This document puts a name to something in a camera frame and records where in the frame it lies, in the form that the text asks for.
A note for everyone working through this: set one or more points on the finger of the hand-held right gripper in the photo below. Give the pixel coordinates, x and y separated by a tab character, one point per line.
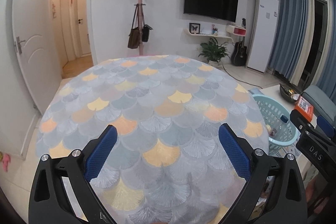
326	125
300	120

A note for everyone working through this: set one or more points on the blue curtain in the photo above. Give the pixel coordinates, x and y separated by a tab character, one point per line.
288	24

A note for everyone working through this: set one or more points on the white panel door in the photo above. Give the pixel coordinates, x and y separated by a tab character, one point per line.
34	43

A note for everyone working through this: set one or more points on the potted green plant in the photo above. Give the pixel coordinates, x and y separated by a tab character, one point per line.
214	52

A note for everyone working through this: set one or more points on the light blue plastic basket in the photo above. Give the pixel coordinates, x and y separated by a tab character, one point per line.
265	108

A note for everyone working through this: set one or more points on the clear bottle with blue cap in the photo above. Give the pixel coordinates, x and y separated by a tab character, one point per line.
284	120

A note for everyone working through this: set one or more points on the fan patterned tablecloth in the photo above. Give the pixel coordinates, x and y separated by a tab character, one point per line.
157	98

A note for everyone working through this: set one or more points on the beige interior door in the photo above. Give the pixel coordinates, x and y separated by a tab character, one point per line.
82	19
60	24

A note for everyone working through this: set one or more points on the grey blue sofa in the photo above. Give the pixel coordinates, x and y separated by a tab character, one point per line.
315	95

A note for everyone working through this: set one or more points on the black handbag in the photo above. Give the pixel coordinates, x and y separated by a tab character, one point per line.
146	33

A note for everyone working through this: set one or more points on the low white wall shelf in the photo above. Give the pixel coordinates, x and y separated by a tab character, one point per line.
210	35

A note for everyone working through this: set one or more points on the black guitar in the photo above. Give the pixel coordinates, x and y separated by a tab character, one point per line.
239	54

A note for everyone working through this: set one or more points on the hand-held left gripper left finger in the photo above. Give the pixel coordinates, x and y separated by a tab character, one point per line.
101	153

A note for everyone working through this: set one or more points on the dark bowl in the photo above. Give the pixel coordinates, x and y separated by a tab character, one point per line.
287	92

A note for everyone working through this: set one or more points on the white standing air conditioner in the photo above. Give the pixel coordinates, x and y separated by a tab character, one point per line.
262	29

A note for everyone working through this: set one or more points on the pink coat rack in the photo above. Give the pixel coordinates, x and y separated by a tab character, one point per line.
141	16

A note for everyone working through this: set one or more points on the small pen holder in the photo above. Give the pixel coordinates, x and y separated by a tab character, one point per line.
215	30

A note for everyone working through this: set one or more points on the framed butterfly picture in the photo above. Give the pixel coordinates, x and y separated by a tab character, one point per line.
194	28

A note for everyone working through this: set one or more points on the pink floor item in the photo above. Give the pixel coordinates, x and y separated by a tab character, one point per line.
5	161

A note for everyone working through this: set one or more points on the orange box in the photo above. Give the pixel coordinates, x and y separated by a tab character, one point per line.
304	108

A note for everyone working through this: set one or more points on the red and white wall box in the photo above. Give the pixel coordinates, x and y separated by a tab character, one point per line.
237	30

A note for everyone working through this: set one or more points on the brown handbag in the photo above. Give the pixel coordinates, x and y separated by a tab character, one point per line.
134	39

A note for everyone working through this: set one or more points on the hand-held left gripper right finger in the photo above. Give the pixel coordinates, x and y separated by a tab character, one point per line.
235	153

